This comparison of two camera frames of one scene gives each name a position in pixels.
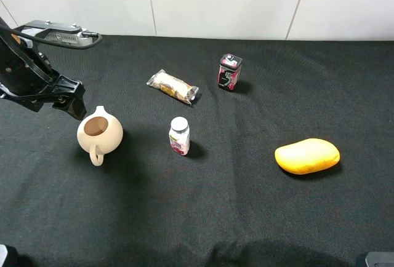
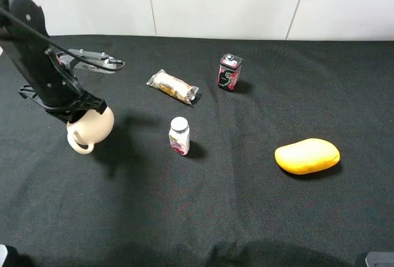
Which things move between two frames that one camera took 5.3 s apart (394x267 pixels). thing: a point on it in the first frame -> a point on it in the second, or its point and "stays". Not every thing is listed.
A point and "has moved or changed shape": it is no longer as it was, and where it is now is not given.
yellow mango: (307, 155) stays
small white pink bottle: (180, 135) stays
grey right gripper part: (374, 257) stays
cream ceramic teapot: (100, 133) has moved or changed shape
